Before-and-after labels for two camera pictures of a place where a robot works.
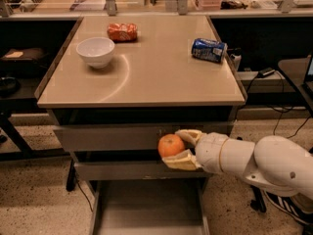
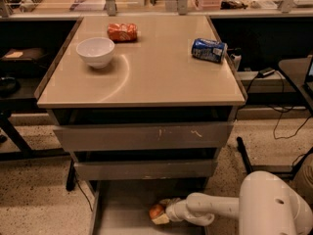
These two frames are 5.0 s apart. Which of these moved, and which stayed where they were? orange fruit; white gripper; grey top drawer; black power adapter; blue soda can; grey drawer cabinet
Moved: orange fruit; white gripper
Stayed: black power adapter; blue soda can; grey drawer cabinet; grey top drawer
